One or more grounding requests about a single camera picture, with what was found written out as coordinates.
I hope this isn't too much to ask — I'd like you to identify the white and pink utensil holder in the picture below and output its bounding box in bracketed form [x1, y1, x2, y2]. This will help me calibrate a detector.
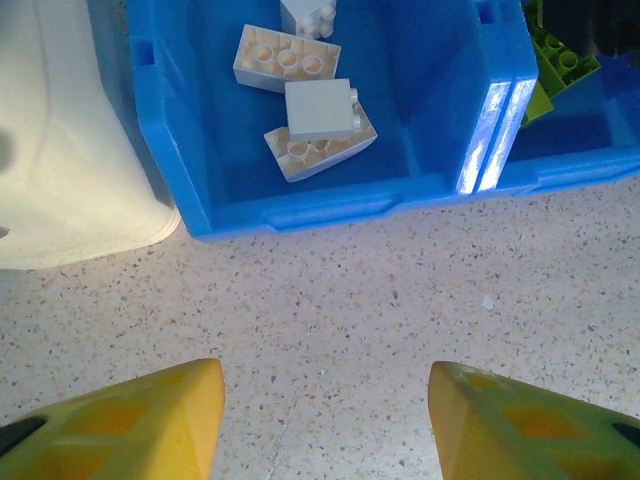
[0, 0, 182, 272]

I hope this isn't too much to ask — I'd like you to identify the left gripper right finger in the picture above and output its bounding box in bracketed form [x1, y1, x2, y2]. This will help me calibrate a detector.
[429, 360, 640, 480]

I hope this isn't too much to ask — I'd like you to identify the small white lego brick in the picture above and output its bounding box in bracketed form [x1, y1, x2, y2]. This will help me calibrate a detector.
[279, 0, 338, 41]
[284, 77, 361, 143]

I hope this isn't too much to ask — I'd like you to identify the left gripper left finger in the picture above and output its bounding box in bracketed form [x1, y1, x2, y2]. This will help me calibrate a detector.
[0, 358, 226, 480]

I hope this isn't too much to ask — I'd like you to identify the blue plastic bin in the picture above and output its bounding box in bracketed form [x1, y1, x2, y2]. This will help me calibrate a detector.
[124, 0, 540, 244]
[478, 0, 640, 197]

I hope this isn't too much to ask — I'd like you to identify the long green lego brick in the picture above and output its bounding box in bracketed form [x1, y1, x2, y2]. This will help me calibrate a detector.
[521, 0, 602, 100]

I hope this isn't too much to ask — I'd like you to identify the small green lego brick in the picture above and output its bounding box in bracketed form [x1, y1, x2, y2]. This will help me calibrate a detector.
[519, 79, 556, 129]

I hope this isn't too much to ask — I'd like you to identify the long white lego brick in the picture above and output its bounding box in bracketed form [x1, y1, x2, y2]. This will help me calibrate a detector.
[262, 104, 379, 183]
[231, 23, 343, 96]

